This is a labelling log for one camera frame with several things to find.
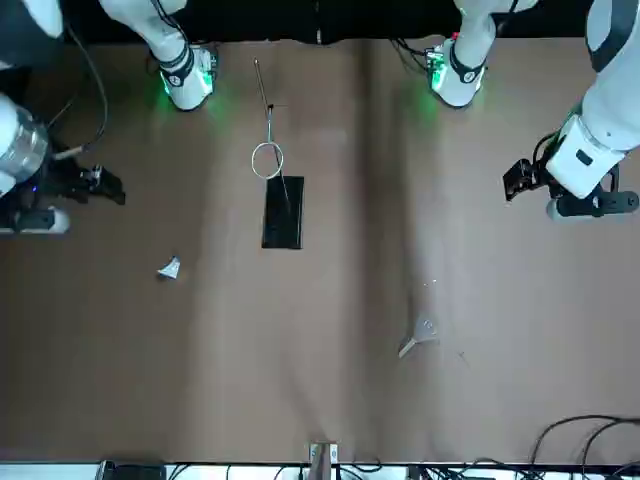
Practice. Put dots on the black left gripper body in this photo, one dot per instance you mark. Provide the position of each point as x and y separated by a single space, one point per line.
542 177

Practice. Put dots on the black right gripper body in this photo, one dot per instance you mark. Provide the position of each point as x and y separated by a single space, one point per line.
55 182

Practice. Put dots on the white filter paper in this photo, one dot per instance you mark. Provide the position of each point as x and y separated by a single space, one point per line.
170 269

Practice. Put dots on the clear funnel with tab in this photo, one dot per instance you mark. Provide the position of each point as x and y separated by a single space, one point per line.
425 327

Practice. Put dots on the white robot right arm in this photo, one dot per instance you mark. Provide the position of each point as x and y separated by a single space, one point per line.
185 85

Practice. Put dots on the black box device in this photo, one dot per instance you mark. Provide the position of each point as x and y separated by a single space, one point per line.
132 472

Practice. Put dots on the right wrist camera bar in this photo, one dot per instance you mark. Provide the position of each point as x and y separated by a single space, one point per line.
35 220

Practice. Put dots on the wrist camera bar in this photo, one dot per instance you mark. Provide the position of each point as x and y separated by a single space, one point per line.
600 202
35 220

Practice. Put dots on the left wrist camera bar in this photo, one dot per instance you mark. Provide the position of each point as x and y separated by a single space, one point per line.
600 202

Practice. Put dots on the aluminium profile post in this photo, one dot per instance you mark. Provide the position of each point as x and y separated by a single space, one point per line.
324 457

